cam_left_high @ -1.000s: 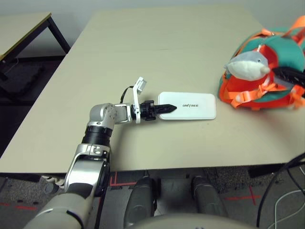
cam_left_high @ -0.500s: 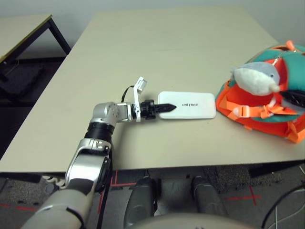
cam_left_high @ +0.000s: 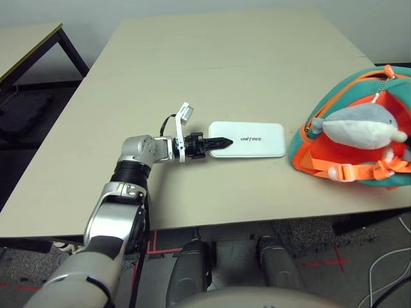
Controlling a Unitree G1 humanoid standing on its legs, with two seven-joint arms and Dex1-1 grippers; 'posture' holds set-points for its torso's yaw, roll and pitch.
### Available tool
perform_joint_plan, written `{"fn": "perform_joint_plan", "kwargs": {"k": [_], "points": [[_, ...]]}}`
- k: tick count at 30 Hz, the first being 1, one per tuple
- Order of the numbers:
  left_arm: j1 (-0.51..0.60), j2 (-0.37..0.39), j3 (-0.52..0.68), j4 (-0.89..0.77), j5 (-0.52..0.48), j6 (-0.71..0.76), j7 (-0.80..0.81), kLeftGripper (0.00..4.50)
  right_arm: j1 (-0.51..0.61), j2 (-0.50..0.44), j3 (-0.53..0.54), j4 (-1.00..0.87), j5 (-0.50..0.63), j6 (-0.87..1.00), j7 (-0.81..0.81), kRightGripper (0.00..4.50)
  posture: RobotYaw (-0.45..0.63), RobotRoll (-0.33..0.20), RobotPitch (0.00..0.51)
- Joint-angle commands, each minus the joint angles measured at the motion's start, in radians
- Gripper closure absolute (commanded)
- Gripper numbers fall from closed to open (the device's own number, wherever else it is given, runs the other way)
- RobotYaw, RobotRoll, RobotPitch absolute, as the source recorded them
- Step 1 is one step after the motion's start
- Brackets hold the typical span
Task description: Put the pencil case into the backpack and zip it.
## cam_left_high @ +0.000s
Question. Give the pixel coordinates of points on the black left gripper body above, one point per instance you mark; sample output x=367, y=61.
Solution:
x=196, y=146

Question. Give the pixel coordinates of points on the white Unitree pencil case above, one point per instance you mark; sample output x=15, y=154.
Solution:
x=257, y=141

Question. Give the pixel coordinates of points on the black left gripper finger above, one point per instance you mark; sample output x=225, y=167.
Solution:
x=220, y=143

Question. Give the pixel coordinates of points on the beige side table black legs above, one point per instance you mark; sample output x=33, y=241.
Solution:
x=29, y=41

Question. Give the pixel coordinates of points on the dark grey robot leg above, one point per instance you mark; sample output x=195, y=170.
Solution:
x=279, y=269
x=189, y=272

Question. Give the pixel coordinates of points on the black floor mat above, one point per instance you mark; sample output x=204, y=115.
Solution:
x=22, y=115

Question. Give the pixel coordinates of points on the teal and orange backpack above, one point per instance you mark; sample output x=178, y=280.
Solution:
x=302, y=154

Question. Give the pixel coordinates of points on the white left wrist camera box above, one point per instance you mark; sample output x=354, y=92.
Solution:
x=180, y=141

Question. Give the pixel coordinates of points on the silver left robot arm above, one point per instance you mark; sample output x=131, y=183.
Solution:
x=106, y=218

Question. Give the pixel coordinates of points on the dark grey right robot leg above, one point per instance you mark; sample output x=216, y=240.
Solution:
x=279, y=269

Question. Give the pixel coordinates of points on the grey robot torso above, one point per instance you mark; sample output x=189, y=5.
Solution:
x=257, y=300

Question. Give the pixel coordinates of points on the dark grey left robot leg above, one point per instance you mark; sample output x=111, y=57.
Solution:
x=189, y=272

